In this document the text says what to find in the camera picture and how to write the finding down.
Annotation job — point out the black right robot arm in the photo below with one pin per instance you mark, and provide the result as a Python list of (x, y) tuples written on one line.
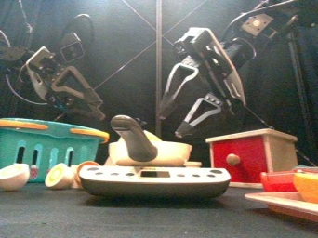
[(269, 21)]

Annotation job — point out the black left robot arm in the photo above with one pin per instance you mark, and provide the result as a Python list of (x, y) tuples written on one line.
[(8, 54)]

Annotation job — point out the yellow toy starfruit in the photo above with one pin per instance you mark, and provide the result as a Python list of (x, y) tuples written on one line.
[(151, 135)]

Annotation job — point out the small cream toy knob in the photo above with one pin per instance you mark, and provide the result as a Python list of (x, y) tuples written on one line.
[(193, 164)]

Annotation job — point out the cream mortar bowl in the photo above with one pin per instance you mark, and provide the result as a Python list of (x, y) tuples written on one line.
[(143, 148)]

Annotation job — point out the red wooden drawer box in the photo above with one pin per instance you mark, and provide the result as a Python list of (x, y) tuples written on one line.
[(253, 155)]

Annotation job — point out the orange toy fruit slice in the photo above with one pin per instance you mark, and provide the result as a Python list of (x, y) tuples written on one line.
[(84, 169)]

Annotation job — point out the black stand pole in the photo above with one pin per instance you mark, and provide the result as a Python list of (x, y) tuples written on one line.
[(298, 77)]

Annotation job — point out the grey kitchen scale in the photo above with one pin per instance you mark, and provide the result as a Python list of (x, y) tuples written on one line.
[(154, 182)]

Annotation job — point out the white toy fruit half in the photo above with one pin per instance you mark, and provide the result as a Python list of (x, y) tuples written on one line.
[(14, 177)]

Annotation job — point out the red toy cup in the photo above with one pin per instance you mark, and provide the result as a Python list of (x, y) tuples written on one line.
[(278, 181)]

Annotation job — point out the pink tray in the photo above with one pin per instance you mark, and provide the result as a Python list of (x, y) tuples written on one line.
[(286, 204)]

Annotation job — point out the vertical metal frame pole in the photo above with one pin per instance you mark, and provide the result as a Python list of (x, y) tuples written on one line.
[(158, 66)]

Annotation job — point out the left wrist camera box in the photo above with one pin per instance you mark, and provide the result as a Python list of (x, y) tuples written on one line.
[(72, 49)]

